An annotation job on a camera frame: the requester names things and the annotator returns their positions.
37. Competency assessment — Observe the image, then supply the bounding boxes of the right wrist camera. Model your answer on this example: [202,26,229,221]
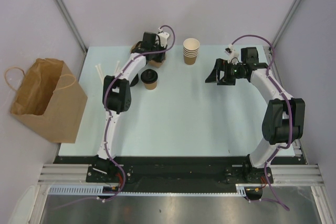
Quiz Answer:
[225,44,239,65]

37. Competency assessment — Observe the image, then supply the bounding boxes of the stack of paper cups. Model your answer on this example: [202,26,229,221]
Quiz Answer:
[183,38,200,65]

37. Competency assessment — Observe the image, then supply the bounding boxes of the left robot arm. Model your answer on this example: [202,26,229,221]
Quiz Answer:
[92,27,172,182]

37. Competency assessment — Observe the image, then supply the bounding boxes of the purple cable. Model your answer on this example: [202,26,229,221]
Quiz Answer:
[52,24,176,204]
[230,35,295,210]

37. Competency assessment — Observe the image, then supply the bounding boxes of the stack of black lids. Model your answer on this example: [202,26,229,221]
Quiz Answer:
[130,74,139,87]

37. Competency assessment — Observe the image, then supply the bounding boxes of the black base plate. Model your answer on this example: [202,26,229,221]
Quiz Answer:
[54,155,307,192]

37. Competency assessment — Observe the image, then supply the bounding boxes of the aluminium frame rail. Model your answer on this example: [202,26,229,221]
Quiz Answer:
[38,164,324,186]

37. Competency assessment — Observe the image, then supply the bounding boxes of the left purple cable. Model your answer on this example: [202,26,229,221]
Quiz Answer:
[52,24,176,204]

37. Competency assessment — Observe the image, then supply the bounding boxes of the single brown paper cup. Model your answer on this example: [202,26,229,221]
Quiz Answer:
[144,81,157,90]

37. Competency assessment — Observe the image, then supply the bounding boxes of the brown pulp cup carrier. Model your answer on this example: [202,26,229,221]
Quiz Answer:
[130,41,166,68]

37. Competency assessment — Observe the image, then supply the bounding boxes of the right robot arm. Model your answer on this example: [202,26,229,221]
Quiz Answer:
[205,45,305,183]

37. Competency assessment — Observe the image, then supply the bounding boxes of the white cable duct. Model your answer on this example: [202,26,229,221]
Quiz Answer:
[49,185,246,197]

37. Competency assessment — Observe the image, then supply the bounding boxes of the white wrapped straw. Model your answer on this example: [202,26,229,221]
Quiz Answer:
[114,61,120,73]
[95,63,105,84]

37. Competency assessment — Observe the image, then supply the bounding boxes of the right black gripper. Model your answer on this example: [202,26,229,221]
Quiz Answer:
[205,58,246,86]

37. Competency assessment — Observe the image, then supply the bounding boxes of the black coffee cup lid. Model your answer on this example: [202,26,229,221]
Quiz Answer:
[141,69,158,84]

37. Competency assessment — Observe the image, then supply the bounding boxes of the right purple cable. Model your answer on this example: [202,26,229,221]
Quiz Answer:
[230,35,295,210]

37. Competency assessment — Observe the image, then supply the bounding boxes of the brown paper bag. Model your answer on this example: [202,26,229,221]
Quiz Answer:
[10,58,87,144]

